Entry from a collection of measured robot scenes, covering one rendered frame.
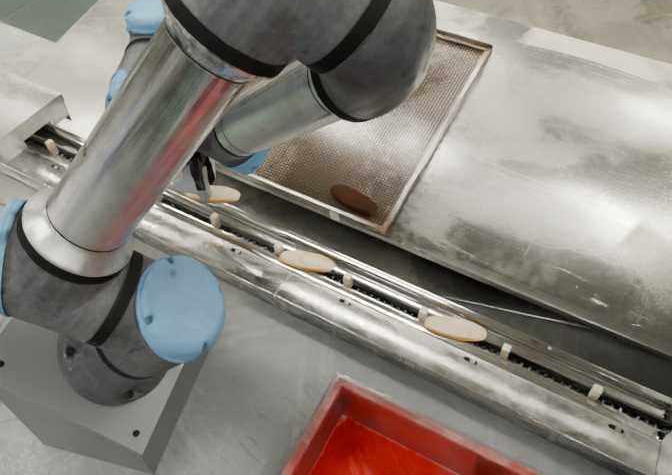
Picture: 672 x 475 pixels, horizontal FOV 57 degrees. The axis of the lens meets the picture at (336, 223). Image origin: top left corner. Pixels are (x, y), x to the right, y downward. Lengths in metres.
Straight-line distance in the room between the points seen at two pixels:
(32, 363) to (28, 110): 0.67
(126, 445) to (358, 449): 0.32
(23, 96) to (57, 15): 2.20
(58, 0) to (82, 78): 2.15
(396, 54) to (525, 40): 0.93
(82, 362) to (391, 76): 0.54
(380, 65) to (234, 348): 0.66
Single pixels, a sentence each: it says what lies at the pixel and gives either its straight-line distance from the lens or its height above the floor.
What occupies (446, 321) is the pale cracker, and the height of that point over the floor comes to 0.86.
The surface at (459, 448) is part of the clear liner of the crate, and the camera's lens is 0.88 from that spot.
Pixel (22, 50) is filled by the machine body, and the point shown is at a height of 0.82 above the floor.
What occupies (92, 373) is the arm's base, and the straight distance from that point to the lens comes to 0.85.
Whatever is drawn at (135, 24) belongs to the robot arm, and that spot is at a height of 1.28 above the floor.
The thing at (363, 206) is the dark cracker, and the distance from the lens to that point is 1.11.
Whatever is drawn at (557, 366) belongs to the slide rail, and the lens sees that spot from 1.04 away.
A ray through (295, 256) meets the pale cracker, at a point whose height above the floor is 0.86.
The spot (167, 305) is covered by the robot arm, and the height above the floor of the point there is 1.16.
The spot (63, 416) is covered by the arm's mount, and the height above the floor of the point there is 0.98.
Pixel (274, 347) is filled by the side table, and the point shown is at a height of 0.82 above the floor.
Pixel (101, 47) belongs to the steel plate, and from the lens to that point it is 1.74.
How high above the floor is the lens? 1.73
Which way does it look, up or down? 50 degrees down
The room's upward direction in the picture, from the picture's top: 1 degrees counter-clockwise
